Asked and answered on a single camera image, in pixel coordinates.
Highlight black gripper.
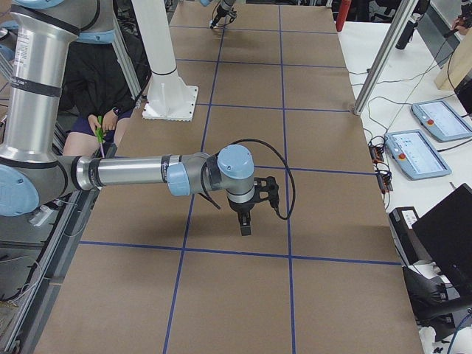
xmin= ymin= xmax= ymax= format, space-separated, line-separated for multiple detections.
xmin=233 ymin=204 xmax=254 ymax=237

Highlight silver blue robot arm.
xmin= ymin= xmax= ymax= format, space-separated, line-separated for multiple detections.
xmin=1 ymin=1 xmax=256 ymax=236

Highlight person's hand with watch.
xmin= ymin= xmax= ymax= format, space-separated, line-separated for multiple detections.
xmin=102 ymin=110 xmax=118 ymax=132

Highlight brown paper table cover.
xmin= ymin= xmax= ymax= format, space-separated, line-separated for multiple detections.
xmin=35 ymin=1 xmax=422 ymax=353

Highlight red fire extinguisher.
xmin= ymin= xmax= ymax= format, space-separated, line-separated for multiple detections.
xmin=336 ymin=0 xmax=352 ymax=32

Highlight seated person in black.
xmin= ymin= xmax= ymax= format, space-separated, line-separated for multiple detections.
xmin=63 ymin=41 xmax=136 ymax=156

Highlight orange electronics board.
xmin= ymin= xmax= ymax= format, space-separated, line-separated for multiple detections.
xmin=368 ymin=145 xmax=385 ymax=164

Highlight black box with label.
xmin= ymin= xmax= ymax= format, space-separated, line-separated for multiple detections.
xmin=389 ymin=206 xmax=430 ymax=265

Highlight green scissors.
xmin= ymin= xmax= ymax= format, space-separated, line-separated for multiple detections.
xmin=95 ymin=116 xmax=105 ymax=158

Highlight near teach pendant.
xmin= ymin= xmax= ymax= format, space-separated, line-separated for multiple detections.
xmin=384 ymin=130 xmax=452 ymax=180

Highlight teach pendant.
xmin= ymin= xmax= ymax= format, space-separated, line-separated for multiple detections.
xmin=384 ymin=130 xmax=452 ymax=180
xmin=411 ymin=100 xmax=471 ymax=142

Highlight black laptop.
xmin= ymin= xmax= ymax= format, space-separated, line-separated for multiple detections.
xmin=412 ymin=183 xmax=471 ymax=296

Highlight far teach pendant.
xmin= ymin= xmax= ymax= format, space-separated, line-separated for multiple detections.
xmin=411 ymin=100 xmax=471 ymax=142

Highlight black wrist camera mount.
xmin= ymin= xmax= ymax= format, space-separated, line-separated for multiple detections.
xmin=253 ymin=176 xmax=280 ymax=209

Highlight black camera cable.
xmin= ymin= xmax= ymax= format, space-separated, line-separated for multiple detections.
xmin=198 ymin=138 xmax=297 ymax=221

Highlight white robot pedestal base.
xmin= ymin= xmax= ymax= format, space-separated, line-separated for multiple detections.
xmin=132 ymin=0 xmax=198 ymax=121

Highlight aluminium frame post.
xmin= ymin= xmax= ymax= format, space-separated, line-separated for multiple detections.
xmin=353 ymin=0 xmax=430 ymax=116

